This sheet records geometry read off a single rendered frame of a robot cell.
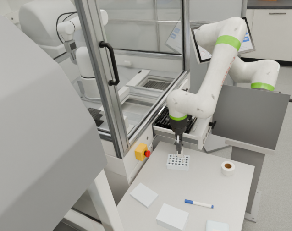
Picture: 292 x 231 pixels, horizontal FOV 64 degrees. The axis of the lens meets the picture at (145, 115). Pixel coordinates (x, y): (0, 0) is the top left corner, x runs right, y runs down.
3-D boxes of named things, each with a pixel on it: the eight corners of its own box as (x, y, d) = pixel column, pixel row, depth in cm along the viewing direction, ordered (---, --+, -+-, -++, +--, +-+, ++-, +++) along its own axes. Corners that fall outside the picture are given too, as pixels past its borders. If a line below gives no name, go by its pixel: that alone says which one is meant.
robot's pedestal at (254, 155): (261, 192, 201) (280, 122, 156) (256, 222, 180) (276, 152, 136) (225, 180, 214) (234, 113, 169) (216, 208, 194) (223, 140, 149)
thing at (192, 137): (211, 120, 155) (211, 112, 151) (199, 145, 137) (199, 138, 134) (156, 109, 172) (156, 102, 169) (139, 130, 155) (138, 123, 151)
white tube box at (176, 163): (189, 160, 139) (189, 155, 137) (188, 171, 133) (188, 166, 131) (168, 158, 142) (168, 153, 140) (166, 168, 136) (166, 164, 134)
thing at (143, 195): (158, 196, 122) (158, 194, 121) (147, 208, 117) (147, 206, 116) (140, 184, 129) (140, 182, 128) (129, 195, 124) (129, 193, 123)
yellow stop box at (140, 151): (149, 153, 136) (148, 144, 132) (143, 162, 132) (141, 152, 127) (141, 151, 139) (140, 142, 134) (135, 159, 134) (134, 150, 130)
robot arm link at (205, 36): (239, 69, 164) (195, 21, 132) (262, 68, 151) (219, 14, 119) (233, 86, 162) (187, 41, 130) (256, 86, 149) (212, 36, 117)
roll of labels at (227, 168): (230, 178, 126) (231, 173, 123) (218, 172, 130) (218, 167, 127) (236, 169, 130) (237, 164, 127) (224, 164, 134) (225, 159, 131)
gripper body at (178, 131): (172, 118, 127) (173, 131, 133) (170, 128, 121) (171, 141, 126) (186, 118, 125) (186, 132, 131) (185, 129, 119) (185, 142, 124)
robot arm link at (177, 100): (172, 83, 118) (161, 94, 111) (195, 88, 111) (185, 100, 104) (173, 106, 126) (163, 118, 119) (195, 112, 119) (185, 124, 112)
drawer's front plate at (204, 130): (214, 121, 156) (215, 107, 150) (201, 150, 136) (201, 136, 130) (212, 120, 157) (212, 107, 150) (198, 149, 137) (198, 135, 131)
